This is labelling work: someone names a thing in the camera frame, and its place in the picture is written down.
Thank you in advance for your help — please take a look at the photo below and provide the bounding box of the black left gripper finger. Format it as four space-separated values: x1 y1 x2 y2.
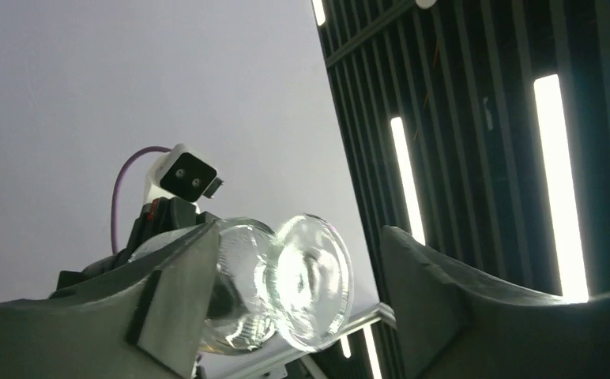
381 226 610 378

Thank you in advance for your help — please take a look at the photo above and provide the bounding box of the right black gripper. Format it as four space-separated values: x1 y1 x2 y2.
0 197 219 378

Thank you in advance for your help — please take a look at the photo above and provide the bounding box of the clear wine glass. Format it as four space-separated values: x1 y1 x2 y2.
129 213 356 357

